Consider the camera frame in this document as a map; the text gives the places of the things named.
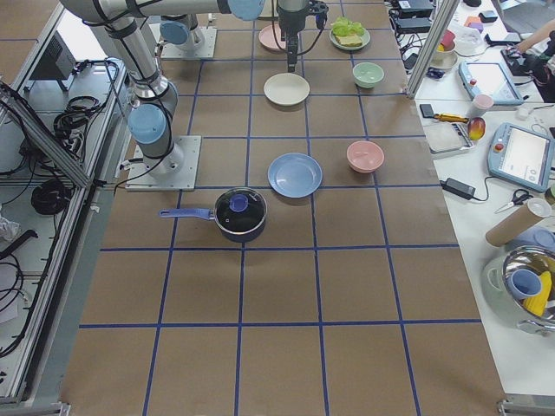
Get blue saucepan with lid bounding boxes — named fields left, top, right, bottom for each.
left=159, top=187, right=268, bottom=243

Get green plate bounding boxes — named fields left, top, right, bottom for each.
left=330, top=27, right=371, bottom=51

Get pink bowl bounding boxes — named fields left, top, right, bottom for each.
left=346, top=140, right=385, bottom=173

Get teach pendant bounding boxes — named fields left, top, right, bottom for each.
left=458, top=62, right=524, bottom=107
left=487, top=123, right=554, bottom=192

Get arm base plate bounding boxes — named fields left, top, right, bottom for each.
left=160, top=23, right=217, bottom=61
left=125, top=135, right=202, bottom=192

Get black power adapter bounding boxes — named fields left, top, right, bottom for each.
left=440, top=178, right=475, bottom=200

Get green lettuce leaf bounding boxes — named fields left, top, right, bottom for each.
left=331, top=16, right=364, bottom=37

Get cardboard tube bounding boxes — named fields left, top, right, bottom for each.
left=485, top=198, right=552, bottom=247

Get pink plate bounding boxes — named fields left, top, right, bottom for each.
left=258, top=24, right=286, bottom=52

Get green bowl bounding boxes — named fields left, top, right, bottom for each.
left=352, top=62, right=385, bottom=88

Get white plate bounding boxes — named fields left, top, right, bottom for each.
left=264, top=73, right=310, bottom=107

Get blue plate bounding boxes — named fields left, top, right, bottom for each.
left=267, top=153, right=323, bottom=198

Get teach pendant far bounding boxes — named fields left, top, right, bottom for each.
left=458, top=62, right=524, bottom=107

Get mango fruit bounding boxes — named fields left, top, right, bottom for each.
left=467, top=117, right=486, bottom=141

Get teach pendant near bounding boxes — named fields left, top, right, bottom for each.
left=487, top=123, right=554, bottom=192

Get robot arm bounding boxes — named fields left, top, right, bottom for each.
left=160, top=1, right=328, bottom=73
left=62, top=1, right=264, bottom=175

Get steel mixing bowl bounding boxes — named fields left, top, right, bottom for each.
left=502, top=246, right=554, bottom=335

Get bread slice on plate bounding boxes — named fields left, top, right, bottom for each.
left=336, top=35, right=362, bottom=48

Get bowl with toy fruit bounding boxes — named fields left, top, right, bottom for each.
left=430, top=29, right=457, bottom=69

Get scissors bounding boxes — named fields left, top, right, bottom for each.
left=495, top=188, right=532, bottom=214

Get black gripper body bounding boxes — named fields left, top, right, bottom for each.
left=277, top=0, right=310, bottom=55

